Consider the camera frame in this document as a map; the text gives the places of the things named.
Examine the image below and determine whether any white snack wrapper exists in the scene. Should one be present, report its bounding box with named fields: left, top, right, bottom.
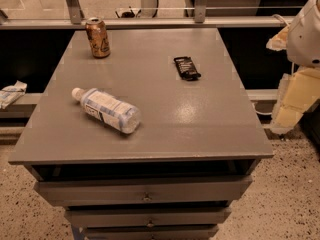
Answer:
left=0, top=81, right=27, bottom=109

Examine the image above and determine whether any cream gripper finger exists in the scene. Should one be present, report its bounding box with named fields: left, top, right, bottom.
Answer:
left=266, top=26, right=289, bottom=51
left=270, top=67, right=320, bottom=134

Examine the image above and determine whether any grey metal rail frame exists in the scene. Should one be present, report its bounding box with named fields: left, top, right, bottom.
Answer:
left=0, top=0, right=293, bottom=30

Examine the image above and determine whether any white cable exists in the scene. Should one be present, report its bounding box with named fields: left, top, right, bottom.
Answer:
left=253, top=102, right=275, bottom=116

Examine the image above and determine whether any bottom grey drawer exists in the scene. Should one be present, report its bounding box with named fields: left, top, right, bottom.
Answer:
left=83, top=225, right=218, bottom=240

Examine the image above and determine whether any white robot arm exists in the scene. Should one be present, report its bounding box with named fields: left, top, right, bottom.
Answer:
left=266, top=0, right=320, bottom=135

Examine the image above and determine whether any grey drawer cabinet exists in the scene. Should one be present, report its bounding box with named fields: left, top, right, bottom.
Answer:
left=8, top=28, right=275, bottom=240

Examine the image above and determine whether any middle grey drawer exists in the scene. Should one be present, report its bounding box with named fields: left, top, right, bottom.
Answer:
left=65, top=207, right=231, bottom=228

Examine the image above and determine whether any gold soda can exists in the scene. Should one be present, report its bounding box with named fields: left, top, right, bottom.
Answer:
left=85, top=17, right=111, bottom=58

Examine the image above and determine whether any clear plastic water bottle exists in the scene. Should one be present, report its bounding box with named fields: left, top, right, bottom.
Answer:
left=71, top=88, right=141, bottom=134

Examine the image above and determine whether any grey drawer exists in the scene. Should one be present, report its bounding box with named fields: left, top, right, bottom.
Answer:
left=65, top=207, right=231, bottom=228
left=34, top=176, right=252, bottom=207
left=83, top=225, right=218, bottom=240

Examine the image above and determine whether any top grey drawer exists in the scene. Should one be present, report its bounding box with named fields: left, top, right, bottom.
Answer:
left=34, top=176, right=252, bottom=207

